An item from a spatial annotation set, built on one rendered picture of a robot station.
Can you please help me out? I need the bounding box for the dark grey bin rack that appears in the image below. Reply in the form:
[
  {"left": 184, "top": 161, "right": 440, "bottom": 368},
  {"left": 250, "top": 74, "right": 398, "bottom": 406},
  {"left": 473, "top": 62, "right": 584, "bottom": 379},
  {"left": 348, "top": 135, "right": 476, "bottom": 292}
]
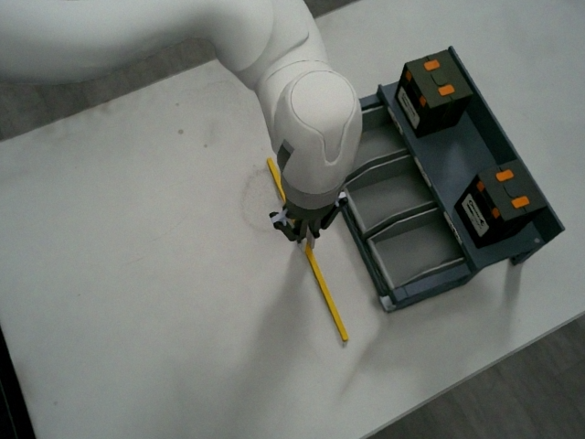
[{"left": 340, "top": 45, "right": 565, "bottom": 314}]

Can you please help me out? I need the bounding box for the grey open bin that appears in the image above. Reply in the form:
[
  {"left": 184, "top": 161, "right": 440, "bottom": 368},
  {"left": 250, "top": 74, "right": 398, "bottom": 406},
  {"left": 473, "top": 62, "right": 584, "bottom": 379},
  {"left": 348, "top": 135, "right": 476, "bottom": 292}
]
[
  {"left": 344, "top": 105, "right": 410, "bottom": 184},
  {"left": 367, "top": 207, "right": 468, "bottom": 294},
  {"left": 343, "top": 154, "right": 439, "bottom": 240}
]

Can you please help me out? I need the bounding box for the yellow bar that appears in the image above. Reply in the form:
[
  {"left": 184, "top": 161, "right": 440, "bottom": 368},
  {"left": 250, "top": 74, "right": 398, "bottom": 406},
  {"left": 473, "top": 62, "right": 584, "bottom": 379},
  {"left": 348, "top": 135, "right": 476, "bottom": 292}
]
[{"left": 267, "top": 157, "right": 349, "bottom": 341}]

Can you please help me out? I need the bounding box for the dark green case with orange latches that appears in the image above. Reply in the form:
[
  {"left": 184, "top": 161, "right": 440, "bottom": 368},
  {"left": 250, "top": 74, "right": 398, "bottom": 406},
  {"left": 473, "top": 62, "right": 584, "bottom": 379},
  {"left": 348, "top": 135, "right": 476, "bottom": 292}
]
[{"left": 394, "top": 49, "right": 473, "bottom": 139}]

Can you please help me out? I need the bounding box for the dark grey tool case with orange latches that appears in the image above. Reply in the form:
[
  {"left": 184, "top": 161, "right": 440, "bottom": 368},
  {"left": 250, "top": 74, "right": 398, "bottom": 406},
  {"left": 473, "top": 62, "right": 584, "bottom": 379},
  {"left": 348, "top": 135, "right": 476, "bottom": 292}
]
[{"left": 454, "top": 158, "right": 548, "bottom": 249}]

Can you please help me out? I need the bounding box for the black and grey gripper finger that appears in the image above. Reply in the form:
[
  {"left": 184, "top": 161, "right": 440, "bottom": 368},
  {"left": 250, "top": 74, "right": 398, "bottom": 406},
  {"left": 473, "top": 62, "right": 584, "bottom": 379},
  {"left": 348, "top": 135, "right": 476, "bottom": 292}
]
[
  {"left": 306, "top": 190, "right": 348, "bottom": 249},
  {"left": 269, "top": 208, "right": 309, "bottom": 252}
]

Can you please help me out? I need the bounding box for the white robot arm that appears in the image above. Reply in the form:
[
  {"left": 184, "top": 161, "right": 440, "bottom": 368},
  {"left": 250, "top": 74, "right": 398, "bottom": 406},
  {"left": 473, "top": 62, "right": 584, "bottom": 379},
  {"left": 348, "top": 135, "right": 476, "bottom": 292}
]
[{"left": 0, "top": 0, "right": 362, "bottom": 209}]

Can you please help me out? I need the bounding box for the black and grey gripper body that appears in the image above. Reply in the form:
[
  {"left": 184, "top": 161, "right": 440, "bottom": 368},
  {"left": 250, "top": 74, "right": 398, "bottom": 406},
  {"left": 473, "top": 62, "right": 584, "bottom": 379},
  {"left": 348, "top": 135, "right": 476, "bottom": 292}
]
[{"left": 282, "top": 196, "right": 335, "bottom": 220}]

